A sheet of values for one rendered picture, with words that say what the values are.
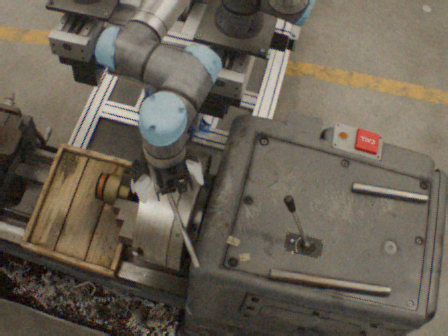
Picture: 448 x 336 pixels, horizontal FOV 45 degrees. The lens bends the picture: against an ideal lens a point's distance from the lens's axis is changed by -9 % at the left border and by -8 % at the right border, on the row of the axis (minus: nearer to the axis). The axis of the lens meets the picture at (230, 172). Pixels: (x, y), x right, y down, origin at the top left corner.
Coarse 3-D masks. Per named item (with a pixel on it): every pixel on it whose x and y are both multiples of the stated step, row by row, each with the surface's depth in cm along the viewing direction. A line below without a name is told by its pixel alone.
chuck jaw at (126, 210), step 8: (120, 200) 148; (128, 200) 148; (120, 208) 146; (128, 208) 147; (136, 208) 147; (120, 216) 145; (128, 216) 145; (120, 224) 147; (128, 224) 144; (120, 232) 142; (128, 232) 143; (120, 240) 144; (128, 240) 143; (136, 248) 142
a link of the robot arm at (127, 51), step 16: (144, 0) 103; (160, 0) 101; (176, 0) 103; (144, 16) 99; (160, 16) 100; (176, 16) 104; (112, 32) 98; (128, 32) 98; (144, 32) 98; (160, 32) 101; (96, 48) 98; (112, 48) 97; (128, 48) 97; (144, 48) 97; (112, 64) 98; (128, 64) 97; (144, 64) 96
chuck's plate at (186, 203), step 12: (204, 156) 144; (204, 168) 148; (192, 192) 136; (180, 204) 135; (192, 204) 136; (180, 240) 136; (168, 252) 139; (180, 252) 138; (168, 264) 144; (180, 264) 142
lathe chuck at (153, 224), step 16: (160, 192) 136; (176, 192) 136; (144, 208) 136; (160, 208) 135; (144, 224) 136; (160, 224) 136; (144, 240) 138; (160, 240) 137; (144, 256) 143; (160, 256) 141
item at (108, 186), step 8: (104, 176) 149; (112, 176) 149; (120, 176) 150; (96, 184) 148; (104, 184) 148; (112, 184) 148; (120, 184) 149; (96, 192) 148; (104, 192) 148; (112, 192) 147; (120, 192) 148; (128, 192) 148; (104, 200) 149; (112, 200) 148
